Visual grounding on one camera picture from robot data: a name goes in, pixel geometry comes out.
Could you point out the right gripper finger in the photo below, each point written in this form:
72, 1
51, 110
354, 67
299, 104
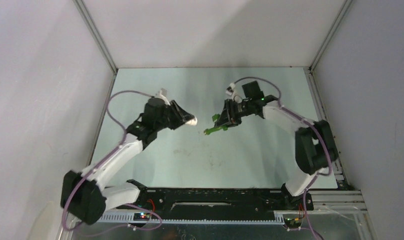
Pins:
226, 114
232, 123

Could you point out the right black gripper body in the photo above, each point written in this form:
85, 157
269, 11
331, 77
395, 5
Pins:
245, 108

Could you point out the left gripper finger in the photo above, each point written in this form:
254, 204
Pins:
179, 113
173, 124

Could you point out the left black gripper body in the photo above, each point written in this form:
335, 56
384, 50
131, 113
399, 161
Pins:
169, 109

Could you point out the white elbow fitting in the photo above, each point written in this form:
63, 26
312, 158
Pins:
192, 122

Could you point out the green plastic faucet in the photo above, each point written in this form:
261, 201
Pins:
211, 130

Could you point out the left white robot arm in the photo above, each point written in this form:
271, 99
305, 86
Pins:
85, 193

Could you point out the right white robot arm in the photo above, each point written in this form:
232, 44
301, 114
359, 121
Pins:
315, 148

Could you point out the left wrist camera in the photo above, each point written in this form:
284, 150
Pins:
162, 94

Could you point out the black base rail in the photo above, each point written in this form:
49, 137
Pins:
223, 205

